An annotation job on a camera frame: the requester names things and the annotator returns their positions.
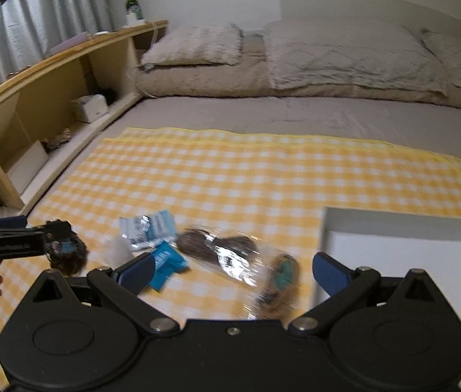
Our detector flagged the patterned cloth bundle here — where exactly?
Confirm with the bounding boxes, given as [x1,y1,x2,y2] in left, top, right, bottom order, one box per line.
[46,128,73,152]

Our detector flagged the grey sheeted bed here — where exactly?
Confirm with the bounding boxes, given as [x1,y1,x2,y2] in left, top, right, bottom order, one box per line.
[26,93,461,229]

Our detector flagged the white and blue packet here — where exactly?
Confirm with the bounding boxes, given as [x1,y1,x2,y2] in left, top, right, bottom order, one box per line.
[118,215,154,253]

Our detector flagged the silver grey curtain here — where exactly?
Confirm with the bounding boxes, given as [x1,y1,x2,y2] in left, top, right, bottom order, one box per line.
[0,0,113,95]

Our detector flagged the dark fuzzy packet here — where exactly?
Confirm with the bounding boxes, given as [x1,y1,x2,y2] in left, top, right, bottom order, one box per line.
[43,220,91,277]

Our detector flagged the white tissue box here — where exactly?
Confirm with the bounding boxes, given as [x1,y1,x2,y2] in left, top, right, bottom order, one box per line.
[70,93,109,124]

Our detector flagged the white flat board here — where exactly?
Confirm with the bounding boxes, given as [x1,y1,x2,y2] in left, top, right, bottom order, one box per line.
[7,140,50,195]

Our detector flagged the bagged brown cord necklace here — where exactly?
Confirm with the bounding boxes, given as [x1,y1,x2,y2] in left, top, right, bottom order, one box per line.
[177,226,261,291]

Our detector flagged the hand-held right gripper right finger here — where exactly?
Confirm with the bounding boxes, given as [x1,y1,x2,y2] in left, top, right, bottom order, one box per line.
[287,252,440,338]

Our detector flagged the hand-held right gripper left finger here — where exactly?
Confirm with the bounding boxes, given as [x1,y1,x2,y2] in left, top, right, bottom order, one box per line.
[30,252,178,336]

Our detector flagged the pale purple flat item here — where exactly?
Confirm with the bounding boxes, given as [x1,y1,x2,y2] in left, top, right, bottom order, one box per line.
[48,33,93,56]

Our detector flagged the fluffy beige pillow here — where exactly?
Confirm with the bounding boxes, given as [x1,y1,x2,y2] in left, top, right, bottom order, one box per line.
[139,23,243,67]

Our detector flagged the yellow checked mat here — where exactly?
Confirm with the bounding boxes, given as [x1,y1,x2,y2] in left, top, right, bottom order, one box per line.
[0,126,461,378]

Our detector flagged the bagged teal brown accessory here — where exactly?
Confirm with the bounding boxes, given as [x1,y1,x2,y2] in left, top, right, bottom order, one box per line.
[253,252,301,320]

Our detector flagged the green glass bottle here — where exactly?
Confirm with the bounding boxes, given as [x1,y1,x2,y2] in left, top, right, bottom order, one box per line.
[123,0,142,24]

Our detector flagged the large beige quilted pillow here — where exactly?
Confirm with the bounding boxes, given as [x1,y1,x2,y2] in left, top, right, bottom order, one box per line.
[262,19,451,95]

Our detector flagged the wooden bedside shelf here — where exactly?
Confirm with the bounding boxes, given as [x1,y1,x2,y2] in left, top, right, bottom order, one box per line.
[0,19,170,215]

